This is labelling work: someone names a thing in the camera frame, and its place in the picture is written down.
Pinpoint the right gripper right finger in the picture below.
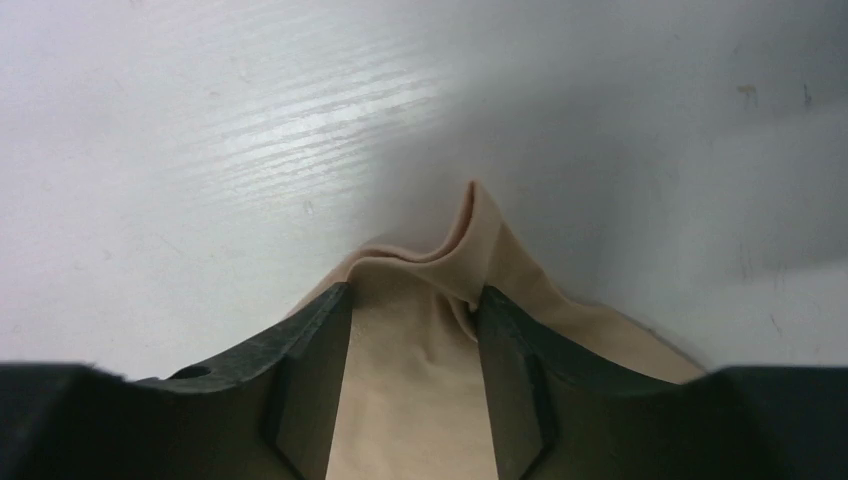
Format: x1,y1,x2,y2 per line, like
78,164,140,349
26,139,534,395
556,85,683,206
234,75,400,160
475,287,847,479

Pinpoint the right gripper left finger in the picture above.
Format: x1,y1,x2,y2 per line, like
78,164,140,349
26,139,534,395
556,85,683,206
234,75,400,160
1,283,352,479

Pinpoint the beige t shirt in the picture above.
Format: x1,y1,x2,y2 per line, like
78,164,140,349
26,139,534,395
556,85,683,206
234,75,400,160
315,182,702,479

